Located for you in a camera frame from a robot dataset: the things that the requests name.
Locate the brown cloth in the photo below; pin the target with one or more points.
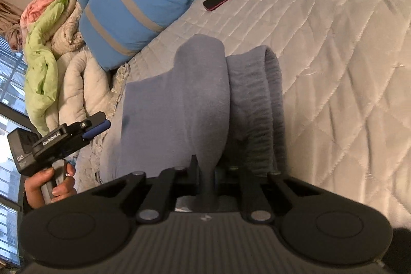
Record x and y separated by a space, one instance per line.
12 26

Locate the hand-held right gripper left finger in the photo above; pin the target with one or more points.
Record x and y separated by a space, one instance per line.
194 169

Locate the blue pillow with grey stripes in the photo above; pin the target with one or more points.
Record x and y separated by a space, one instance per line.
135 4

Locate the window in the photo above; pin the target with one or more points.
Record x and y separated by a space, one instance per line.
11 132

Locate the person's left hand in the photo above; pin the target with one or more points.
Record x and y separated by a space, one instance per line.
35 187

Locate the grey-blue fleece cloth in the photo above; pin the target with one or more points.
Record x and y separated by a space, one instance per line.
192 94

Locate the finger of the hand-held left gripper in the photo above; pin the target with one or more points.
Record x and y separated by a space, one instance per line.
98 129
96 118

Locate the pink cloth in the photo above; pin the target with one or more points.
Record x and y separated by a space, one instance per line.
38 6

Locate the white quilted bedspread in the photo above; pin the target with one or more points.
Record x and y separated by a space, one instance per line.
321 68

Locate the beige comforter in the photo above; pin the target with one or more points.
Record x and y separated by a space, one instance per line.
83 84

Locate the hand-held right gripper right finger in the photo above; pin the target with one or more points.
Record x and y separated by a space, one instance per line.
226 179

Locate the green cloth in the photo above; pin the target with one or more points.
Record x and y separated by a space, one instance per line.
41 68

